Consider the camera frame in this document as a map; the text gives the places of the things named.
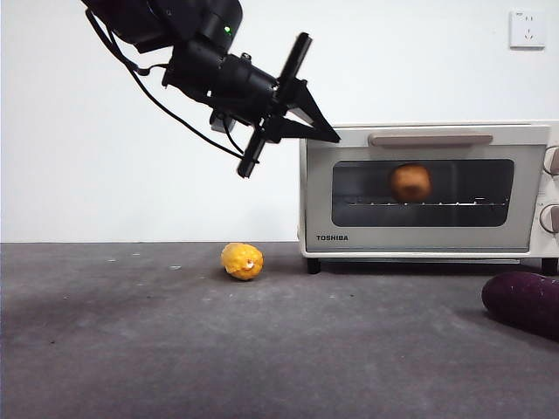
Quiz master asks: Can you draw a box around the glass oven door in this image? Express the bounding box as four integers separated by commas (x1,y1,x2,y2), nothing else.
304,126,550,255

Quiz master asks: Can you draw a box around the brown potato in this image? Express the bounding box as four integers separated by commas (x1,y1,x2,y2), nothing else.
389,162,433,203

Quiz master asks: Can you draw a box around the cream toaster oven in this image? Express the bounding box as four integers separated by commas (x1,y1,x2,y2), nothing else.
298,121,559,275

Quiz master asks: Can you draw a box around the yellow corn cob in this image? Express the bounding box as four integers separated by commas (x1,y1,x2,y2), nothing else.
220,243,265,281

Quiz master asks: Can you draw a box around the purple eggplant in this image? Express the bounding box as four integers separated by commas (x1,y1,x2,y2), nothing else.
481,271,559,340

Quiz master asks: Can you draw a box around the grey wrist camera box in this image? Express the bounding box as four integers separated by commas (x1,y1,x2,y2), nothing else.
209,108,239,133

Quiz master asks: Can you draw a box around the black cable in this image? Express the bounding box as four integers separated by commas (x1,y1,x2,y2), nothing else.
85,8,245,161

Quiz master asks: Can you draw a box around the metal wire oven rack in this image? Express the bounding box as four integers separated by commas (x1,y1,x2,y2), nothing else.
347,198,510,208

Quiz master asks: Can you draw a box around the white wall socket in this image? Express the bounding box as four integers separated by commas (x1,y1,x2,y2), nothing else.
508,10,547,51

